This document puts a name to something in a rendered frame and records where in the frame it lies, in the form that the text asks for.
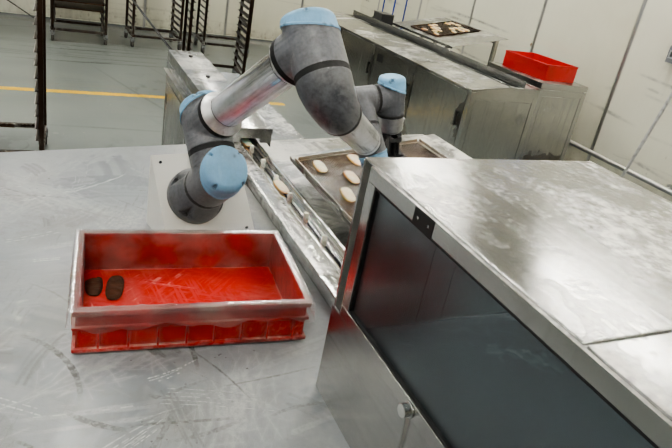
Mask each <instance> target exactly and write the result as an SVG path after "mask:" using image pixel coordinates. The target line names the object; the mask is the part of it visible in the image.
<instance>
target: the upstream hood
mask: <svg viewBox="0 0 672 448"><path fill-rule="evenodd" d="M168 61H169V62H170V64H171V65H172V67H173V68H174V70H175V71H176V72H177V74H178V75H179V77H180V78H181V79H182V81H183V82H184V84H185V85H186V86H187V88H188V89H189V91H190V92H191V93H192V94H197V92H199V91H204V90H214V91H217V92H221V91H222V90H223V89H225V88H226V87H227V86H228V85H230V83H229V81H228V80H227V79H226V78H225V77H224V76H223V75H222V74H221V73H220V72H219V71H218V70H217V69H216V68H215V66H214V65H213V64H212V63H211V62H210V61H209V60H208V59H207V58H206V57H205V56H204V55H203V54H202V53H201V52H193V51H182V50H171V49H168ZM272 134H273V129H272V128H271V127H270V125H269V124H268V123H267V122H266V121H265V120H264V119H263V118H262V117H261V116H260V115H259V114H258V113H257V112H255V113H254V114H252V115H251V116H249V117H248V118H247V119H245V120H244V121H243V122H242V127H241V129H240V130H239V131H238V132H237V133H236V134H235V135H233V141H234V142H241V138H260V140H259V143H267V144H268V146H269V147H270V143H271V136H272Z"/></svg>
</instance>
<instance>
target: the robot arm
mask: <svg viewBox="0 0 672 448"><path fill-rule="evenodd" d="M279 27H280V29H281V31H282V33H281V34H280V35H279V36H278V37H277V38H276V39H274V40H273V41H272V43H271V45H270V48H269V54H267V55H266V56H265V57H264V58H262V59H261V60H260V61H259V62H257V63H256V64H255V65H254V66H252V67H251V68H250V69H249V70H247V71H246V72H245V73H244V74H242V75H241V76H240V77H239V78H237V79H236V80H235V81H233V82H232V83H231V84H230V85H228V86H227V87H226V88H225V89H223V90H222V91H221V92H217V91H214V90H204V91H199V92H197V94H191V95H190V96H188V97H187V98H185V99H184V100H183V102H182V103H181V105H180V109H179V111H180V122H181V125H182V128H183V133H184V137H185V142H186V147H187V152H188V156H189V161H190V166H191V168H188V169H184V170H182V171H180V172H179V173H177V174H176V175H175V176H174V177H173V178H172V180H171V181H170V183H169V185H168V188H167V201H168V204H169V206H170V208H171V210H172V211H173V213H174V214H175V215H176V216H177V217H178V218H180V219H181V220H183V221H185V222H187V223H191V224H203V223H206V222H208V221H210V220H212V219H213V218H214V217H216V216H217V215H218V213H219V212H220V211H221V209H222V206H223V203H224V202H225V201H226V200H228V199H229V198H231V197H233V196H234V195H236V194H237V193H238V192H239V191H240V189H241V188H242V187H243V186H244V184H245V182H246V180H247V176H248V167H247V163H246V160H245V158H244V157H243V155H242V154H240V153H239V152H238V150H237V149H235V145H234V141H233V135H235V134H236V133H237V132H238V131H239V130H240V129H241V127H242V122H243V121H244V120H245V119H247V118H248V117H249V116H251V115H252V114H254V113H255V112H257V111H258V110H259V109H261V108H262V107H264V106H265V105H267V104H268V103H269V102H271V101H272V100H274V99H275V98H277V97H278V96H279V95H281V94H282V93H284V92H285V91H287V90H288V89H289V88H291V87H292V86H295V87H296V90H297V93H298V96H299V98H300V100H301V102H302V104H303V105H304V107H305V109H306V110H307V112H308V113H309V114H310V116H311V117H312V118H313V120H314V121H315V122H316V123H317V124H318V125H319V126H320V127H321V128H322V129H323V130H324V131H325V132H326V133H328V134H330V135H332V136H337V137H339V138H341V139H342V140H343V141H344V142H345V143H346V144H347V145H349V146H350V147H351V148H352V149H353V150H354V151H356V152H357V153H358V160H360V164H361V166H362V167H363V163H364V159H365V158H366V157H402V158H406V156H405V155H404V154H403V153H402V151H401V150H400V149H399V143H400V142H402V137H401V136H402V130H403V122H404V121H405V118H404V110H405V97H406V79H405V77H404V76H402V75H400V74H395V73H386V74H382V75H380V76H379V80H378V84H373V85H365V86H356V87H355V85H354V81H353V76H352V72H351V69H350V65H349V61H348V58H347V54H346V50H345V47H344V43H343V39H342V36H341V32H340V31H341V28H340V27H339V25H338V22H337V19H336V16H335V15H334V13H333V12H332V11H330V10H328V9H326V8H322V7H305V8H299V9H296V10H293V11H291V12H288V13H287V14H285V15H284V16H283V17H282V18H281V20H280V26H279ZM376 113H377V114H376Z"/></svg>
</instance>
